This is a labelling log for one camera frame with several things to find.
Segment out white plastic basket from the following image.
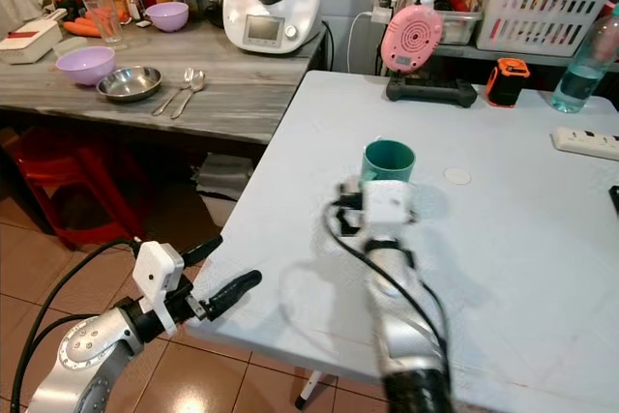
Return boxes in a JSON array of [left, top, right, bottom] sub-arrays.
[[476, 0, 619, 56]]

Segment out steel bowl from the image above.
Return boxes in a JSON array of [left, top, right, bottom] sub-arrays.
[[96, 65, 164, 104]]

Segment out steel spoon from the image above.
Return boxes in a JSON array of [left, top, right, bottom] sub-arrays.
[[170, 69, 208, 121]]

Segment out clear plastic container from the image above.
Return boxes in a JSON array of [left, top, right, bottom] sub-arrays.
[[439, 8, 486, 46]]

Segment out round white disc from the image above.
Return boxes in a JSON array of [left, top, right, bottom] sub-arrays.
[[443, 168, 472, 187]]

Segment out teal mug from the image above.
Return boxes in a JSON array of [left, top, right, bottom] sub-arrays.
[[361, 138, 417, 188]]

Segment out orange carrots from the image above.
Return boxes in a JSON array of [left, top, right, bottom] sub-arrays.
[[62, 15, 103, 40]]

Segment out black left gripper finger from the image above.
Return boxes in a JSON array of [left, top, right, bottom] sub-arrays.
[[206, 270, 264, 323], [180, 235, 224, 268]]

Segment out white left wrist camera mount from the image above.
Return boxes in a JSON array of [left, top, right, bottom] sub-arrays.
[[133, 241, 187, 313]]

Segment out white power strip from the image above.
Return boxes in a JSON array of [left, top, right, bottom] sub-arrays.
[[550, 125, 619, 162]]

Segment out white bin with bag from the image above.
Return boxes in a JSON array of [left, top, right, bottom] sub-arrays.
[[191, 153, 259, 232]]

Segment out clear drinking glass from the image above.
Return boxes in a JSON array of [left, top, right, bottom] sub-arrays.
[[83, 0, 126, 47]]

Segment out red plastic stool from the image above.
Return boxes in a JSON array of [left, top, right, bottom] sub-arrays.
[[4, 127, 148, 251]]

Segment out steel fork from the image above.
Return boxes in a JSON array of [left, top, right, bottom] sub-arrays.
[[151, 67, 195, 119]]

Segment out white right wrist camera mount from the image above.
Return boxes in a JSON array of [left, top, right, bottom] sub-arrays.
[[360, 179, 416, 237]]

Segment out pink round device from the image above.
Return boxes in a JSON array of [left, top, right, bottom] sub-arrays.
[[379, 3, 445, 74]]

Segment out orange and black device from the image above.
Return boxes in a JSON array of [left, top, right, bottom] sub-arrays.
[[486, 56, 533, 108]]

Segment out white kitchen cooking machine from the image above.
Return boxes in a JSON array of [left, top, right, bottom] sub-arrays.
[[221, 0, 329, 55]]

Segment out white box with red stripe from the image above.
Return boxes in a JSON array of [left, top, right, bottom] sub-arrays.
[[0, 9, 68, 65]]

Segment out clear green water bottle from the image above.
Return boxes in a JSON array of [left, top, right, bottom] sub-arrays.
[[548, 5, 619, 115]]

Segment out white charger cable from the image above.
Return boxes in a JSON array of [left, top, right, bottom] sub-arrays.
[[346, 7, 393, 75]]

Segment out black flat stand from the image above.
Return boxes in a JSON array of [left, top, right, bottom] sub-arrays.
[[385, 76, 479, 108]]

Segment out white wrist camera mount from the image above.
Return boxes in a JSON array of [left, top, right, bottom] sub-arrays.
[[360, 179, 416, 237], [133, 241, 187, 313]]

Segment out large purple bowl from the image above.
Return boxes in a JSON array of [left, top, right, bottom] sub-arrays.
[[55, 45, 118, 87]]

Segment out white table leg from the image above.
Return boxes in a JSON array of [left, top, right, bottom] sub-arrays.
[[294, 369, 336, 411]]

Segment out small purple bowl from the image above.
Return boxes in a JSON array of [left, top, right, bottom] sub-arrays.
[[144, 1, 191, 33]]

